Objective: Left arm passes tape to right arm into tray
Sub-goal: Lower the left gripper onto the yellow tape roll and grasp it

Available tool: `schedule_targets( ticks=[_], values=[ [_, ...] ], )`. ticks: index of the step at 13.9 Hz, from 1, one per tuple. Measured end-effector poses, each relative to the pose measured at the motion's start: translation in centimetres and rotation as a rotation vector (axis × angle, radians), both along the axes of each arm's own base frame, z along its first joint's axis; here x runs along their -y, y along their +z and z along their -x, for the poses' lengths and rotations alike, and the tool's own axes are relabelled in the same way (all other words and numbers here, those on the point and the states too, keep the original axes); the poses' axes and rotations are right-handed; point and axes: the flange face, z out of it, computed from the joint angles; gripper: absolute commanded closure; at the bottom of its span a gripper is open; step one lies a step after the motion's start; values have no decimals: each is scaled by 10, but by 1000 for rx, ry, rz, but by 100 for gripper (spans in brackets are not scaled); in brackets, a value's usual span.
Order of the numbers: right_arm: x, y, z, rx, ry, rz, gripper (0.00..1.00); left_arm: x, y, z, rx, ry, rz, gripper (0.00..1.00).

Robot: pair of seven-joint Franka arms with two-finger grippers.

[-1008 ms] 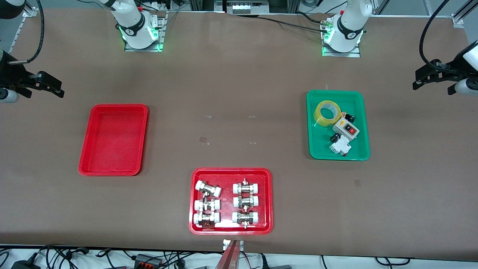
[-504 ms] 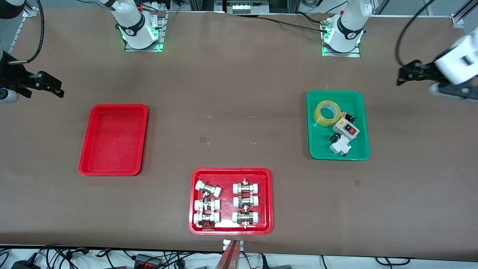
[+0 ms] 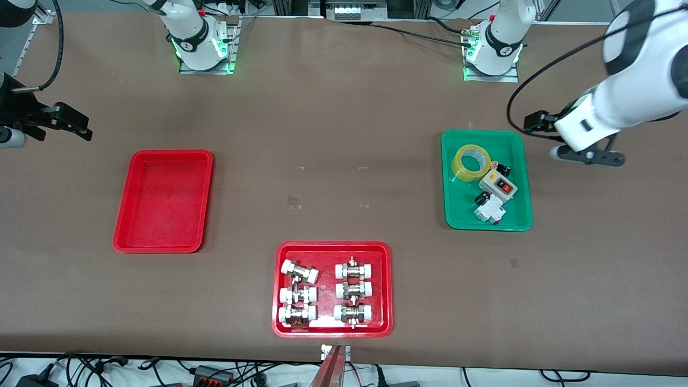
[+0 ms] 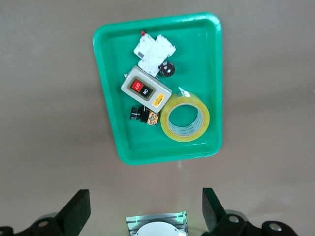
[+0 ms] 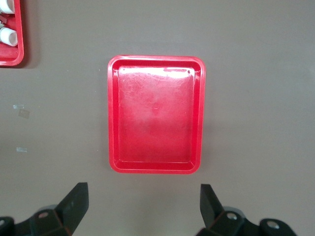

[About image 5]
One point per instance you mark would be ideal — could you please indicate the clear tape strip mark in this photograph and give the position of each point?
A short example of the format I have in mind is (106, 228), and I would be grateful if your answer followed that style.
(21, 149)
(18, 106)

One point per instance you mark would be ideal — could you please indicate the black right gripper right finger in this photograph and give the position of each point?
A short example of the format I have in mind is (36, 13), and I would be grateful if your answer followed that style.
(211, 209)

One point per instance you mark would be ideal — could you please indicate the white metal pipe fitting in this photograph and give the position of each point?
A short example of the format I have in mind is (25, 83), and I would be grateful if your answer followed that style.
(8, 37)
(6, 5)

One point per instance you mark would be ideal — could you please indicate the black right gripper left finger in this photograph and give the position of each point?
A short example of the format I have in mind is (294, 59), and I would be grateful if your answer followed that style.
(71, 206)

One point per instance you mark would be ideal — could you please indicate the brown tape patch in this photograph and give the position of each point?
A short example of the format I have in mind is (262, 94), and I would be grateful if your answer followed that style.
(23, 113)

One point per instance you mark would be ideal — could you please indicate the red plastic tray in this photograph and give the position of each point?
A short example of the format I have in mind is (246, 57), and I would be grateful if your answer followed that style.
(9, 55)
(156, 123)

